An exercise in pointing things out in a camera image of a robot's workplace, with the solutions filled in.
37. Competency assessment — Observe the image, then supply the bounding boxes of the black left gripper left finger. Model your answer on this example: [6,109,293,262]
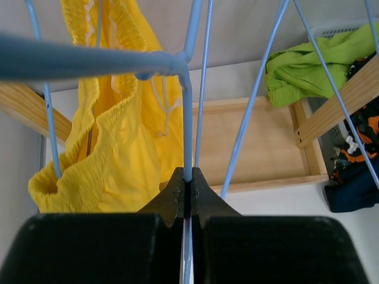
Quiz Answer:
[1,167,185,283]

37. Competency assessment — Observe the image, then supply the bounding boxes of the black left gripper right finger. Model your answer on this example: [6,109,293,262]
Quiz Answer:
[191,167,368,283]

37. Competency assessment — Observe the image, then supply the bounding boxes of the yellow shorts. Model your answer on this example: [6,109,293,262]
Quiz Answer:
[28,1,184,213]

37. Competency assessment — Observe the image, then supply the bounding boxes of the navy blue shorts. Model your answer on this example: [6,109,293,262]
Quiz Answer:
[324,171,378,213]

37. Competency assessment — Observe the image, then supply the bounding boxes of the blue hanger of green shorts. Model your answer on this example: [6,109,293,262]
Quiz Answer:
[293,0,379,190]

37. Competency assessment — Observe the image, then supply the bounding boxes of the lime green shorts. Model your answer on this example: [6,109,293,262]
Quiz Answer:
[265,24,375,108]

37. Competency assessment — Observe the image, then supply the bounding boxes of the camouflage patterned shorts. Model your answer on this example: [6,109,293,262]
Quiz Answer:
[328,53,379,186]

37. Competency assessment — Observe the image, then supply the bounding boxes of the blue hanger of navy shorts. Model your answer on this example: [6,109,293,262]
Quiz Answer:
[1,1,202,283]

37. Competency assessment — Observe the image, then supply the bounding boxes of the blue hanger of camouflage shorts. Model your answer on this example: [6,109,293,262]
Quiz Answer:
[220,0,289,199]

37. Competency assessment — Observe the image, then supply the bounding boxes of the blue hanger of yellow shorts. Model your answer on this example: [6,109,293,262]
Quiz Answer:
[25,0,103,179]

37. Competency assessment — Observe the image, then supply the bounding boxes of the wooden clothes rack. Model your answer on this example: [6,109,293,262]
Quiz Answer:
[1,58,378,192]

